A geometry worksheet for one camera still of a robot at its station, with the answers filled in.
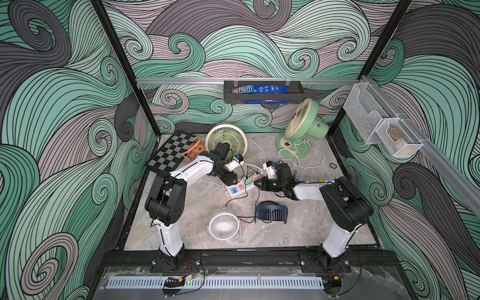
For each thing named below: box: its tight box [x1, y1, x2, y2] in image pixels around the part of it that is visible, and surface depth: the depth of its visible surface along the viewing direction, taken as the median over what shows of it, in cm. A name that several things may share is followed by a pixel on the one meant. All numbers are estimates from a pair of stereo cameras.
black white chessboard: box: [145, 130, 197, 174], surface depth 109 cm
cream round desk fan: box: [205, 123, 249, 162], surface depth 99 cm
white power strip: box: [225, 181, 256, 199], surface depth 94 cm
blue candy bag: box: [231, 84, 290, 94], surface depth 94 cm
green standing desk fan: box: [275, 97, 330, 160], surface depth 95 cm
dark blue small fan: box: [255, 200, 289, 225], surface depth 82 cm
